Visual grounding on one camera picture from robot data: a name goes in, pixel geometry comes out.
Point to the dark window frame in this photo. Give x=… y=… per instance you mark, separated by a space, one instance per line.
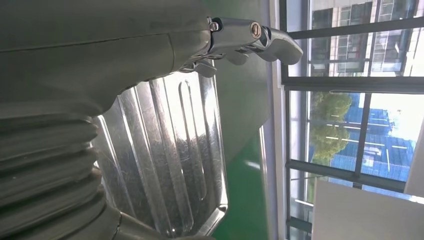
x=348 y=84

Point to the white flat panel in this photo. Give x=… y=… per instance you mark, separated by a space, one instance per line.
x=357 y=215

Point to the ribbed metal tray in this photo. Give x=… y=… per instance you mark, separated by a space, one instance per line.
x=172 y=149

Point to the blue roofed building outside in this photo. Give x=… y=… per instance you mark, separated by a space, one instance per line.
x=381 y=145

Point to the green tree outside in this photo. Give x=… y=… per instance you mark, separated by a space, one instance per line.
x=328 y=132

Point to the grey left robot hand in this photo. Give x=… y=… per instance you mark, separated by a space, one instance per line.
x=99 y=49

